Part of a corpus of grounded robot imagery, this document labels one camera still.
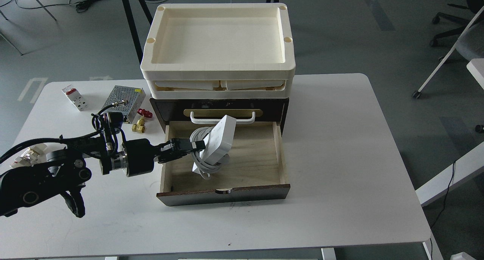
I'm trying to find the white red circuit breaker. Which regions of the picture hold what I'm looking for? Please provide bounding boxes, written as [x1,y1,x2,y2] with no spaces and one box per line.
[62,85,88,111]

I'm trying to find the open wooden drawer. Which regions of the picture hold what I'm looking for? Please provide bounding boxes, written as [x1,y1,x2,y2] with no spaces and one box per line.
[156,121,290,206]

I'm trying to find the white side desk edge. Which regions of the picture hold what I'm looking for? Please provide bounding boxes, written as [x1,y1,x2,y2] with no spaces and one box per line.
[416,143,484,207]

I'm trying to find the white table leg frame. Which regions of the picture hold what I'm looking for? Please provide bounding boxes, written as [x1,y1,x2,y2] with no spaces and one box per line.
[413,8,484,99]

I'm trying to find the black hanging cable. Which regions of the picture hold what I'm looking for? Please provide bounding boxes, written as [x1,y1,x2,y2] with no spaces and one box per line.
[427,161,457,260]

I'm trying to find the cream plastic stacked tray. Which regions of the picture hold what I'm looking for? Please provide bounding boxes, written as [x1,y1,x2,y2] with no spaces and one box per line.
[140,3,296,100]

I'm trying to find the white drawer handle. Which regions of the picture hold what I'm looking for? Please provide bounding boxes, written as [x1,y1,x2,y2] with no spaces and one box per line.
[189,111,256,125]

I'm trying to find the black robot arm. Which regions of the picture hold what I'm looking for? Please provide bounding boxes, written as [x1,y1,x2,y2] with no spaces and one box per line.
[0,101,205,218]

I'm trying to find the brass valve red handle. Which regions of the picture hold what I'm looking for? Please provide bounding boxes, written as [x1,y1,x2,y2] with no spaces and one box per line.
[132,108,153,134]

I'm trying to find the black office chair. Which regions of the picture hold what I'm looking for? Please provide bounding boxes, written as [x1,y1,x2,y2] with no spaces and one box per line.
[429,0,484,48]

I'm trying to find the white power strip with cable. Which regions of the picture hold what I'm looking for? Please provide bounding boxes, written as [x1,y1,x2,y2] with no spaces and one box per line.
[189,115,237,180]

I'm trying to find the metal mesh power supply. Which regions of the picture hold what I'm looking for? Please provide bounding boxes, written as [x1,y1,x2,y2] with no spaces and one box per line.
[101,85,146,124]

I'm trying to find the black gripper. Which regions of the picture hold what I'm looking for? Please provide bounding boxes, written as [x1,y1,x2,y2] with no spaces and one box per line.
[122,138,206,177]

